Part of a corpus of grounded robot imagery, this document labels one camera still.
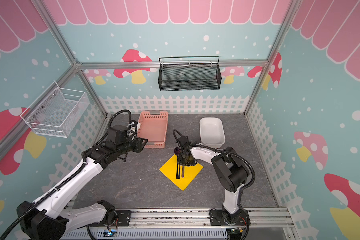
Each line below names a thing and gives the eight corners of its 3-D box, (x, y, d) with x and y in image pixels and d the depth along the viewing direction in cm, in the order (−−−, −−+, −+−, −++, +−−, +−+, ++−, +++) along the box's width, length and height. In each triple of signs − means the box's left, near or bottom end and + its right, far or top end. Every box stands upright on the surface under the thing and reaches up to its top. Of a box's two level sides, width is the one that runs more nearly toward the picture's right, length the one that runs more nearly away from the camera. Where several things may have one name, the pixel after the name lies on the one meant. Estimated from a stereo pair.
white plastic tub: (201, 148, 103) (202, 143, 98) (199, 122, 117) (199, 117, 113) (224, 148, 103) (226, 143, 98) (219, 122, 118) (221, 117, 113)
